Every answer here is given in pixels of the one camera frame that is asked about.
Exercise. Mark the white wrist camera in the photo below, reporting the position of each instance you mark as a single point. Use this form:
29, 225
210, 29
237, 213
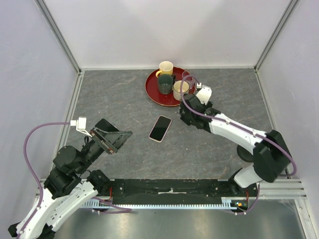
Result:
80, 125
203, 93

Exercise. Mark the clear drinking glass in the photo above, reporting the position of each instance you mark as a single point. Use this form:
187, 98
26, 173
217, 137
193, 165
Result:
188, 78

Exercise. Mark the left aluminium frame post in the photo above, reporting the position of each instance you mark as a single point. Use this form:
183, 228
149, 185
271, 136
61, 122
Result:
58, 34

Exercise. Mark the cream faceted cup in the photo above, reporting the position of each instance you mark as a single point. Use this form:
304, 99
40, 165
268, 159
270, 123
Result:
180, 88

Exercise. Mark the grey slotted cable duct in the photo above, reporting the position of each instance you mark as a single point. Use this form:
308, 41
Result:
224, 205

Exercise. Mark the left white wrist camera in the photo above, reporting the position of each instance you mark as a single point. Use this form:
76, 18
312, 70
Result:
80, 125

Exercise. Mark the aluminium frame post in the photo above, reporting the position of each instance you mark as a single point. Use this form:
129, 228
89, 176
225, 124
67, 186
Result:
58, 34
276, 33

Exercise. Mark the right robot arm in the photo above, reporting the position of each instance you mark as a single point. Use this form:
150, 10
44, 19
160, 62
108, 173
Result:
266, 152

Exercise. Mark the black round suction base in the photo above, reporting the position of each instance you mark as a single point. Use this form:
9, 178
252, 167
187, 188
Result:
244, 154

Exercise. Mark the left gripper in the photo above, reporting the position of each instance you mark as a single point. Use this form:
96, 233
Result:
113, 140

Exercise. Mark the yellow mug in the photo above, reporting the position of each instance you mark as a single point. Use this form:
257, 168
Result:
165, 67

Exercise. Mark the red round tray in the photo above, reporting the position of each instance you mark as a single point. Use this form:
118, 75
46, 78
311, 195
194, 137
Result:
151, 87

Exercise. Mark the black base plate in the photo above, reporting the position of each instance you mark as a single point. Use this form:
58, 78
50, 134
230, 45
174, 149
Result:
176, 191

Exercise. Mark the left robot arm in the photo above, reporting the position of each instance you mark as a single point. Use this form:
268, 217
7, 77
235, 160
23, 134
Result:
63, 192

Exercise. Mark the white case smartphone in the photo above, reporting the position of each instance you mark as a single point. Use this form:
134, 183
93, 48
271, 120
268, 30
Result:
104, 125

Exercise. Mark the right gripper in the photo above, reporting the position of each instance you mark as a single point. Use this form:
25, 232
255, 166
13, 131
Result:
209, 104

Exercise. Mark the dark green mug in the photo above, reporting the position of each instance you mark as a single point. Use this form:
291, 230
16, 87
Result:
165, 84

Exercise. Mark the pink case smartphone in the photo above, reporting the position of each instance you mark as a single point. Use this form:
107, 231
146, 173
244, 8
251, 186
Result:
160, 129

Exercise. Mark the right aluminium frame post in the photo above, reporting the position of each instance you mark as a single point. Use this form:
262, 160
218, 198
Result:
276, 33

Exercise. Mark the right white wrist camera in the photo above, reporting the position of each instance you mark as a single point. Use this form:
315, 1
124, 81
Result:
203, 93

